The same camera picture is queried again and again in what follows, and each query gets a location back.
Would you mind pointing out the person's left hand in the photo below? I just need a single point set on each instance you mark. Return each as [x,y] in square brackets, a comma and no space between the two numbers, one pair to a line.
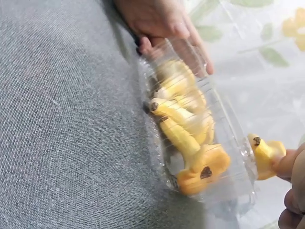
[152,16]

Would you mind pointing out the person's right hand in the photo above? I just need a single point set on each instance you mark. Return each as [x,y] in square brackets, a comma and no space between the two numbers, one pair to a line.
[297,167]

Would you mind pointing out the yellow pastry piece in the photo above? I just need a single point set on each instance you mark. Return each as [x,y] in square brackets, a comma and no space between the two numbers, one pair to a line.
[267,155]

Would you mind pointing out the clear plastic container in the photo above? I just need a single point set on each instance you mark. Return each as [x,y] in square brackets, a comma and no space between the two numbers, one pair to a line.
[224,114]

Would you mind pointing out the pile of yellow pastries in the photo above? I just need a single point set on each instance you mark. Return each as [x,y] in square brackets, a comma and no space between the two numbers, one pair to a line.
[190,133]

